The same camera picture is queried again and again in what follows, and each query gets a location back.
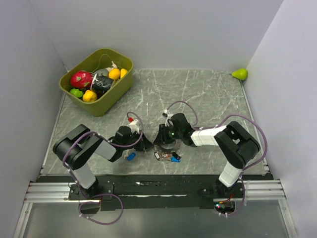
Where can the green pear toy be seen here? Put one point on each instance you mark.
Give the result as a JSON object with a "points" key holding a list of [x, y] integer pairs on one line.
{"points": [[240, 74]]}

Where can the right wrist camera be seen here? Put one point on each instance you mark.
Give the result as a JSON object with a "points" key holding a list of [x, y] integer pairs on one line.
{"points": [[167, 115]]}

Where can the green toy fruit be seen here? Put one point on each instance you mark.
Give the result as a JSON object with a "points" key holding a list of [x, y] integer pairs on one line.
{"points": [[76, 92]]}

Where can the olive green plastic bin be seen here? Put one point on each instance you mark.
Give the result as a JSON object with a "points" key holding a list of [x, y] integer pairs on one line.
{"points": [[102, 61]]}

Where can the metal disc with key rings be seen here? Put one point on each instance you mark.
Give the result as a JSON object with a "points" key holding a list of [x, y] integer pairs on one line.
{"points": [[166, 150]]}

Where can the aluminium rail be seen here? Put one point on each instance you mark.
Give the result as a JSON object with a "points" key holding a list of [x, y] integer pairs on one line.
{"points": [[44, 192]]}

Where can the dark blue key tag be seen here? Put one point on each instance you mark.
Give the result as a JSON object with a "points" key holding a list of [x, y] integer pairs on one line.
{"points": [[175, 157]]}

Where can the orange toy fruit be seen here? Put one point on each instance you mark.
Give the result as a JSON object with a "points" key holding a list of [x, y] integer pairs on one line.
{"points": [[114, 74]]}

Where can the yellow lemon toy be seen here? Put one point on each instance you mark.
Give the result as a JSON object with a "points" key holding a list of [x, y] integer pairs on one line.
{"points": [[123, 72]]}

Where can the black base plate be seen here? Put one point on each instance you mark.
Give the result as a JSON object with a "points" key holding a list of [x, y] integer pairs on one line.
{"points": [[156, 191]]}

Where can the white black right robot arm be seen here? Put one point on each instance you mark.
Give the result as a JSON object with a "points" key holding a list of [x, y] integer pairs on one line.
{"points": [[237, 145]]}

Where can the black key tag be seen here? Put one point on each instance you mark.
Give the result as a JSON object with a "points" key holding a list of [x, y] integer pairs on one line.
{"points": [[157, 156]]}

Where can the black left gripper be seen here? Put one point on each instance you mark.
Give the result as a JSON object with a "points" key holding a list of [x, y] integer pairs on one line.
{"points": [[143, 143]]}

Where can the black wrapped cylinder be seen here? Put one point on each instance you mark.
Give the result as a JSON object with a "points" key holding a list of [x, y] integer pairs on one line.
{"points": [[101, 83]]}

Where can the red dragon fruit toy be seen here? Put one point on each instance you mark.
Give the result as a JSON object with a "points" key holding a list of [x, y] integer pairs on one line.
{"points": [[81, 80]]}

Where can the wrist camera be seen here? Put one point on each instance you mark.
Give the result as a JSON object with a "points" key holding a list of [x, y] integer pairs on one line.
{"points": [[167, 115], [134, 125]]}

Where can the yellow bell pepper toy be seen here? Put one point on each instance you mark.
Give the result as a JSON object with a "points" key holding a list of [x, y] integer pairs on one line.
{"points": [[89, 96]]}

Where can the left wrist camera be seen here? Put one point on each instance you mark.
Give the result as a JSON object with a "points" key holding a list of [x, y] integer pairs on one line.
{"points": [[134, 125]]}

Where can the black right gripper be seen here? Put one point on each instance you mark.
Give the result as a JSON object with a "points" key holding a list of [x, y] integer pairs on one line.
{"points": [[162, 138]]}

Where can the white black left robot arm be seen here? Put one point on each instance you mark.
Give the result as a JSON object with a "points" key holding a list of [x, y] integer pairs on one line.
{"points": [[76, 148]]}

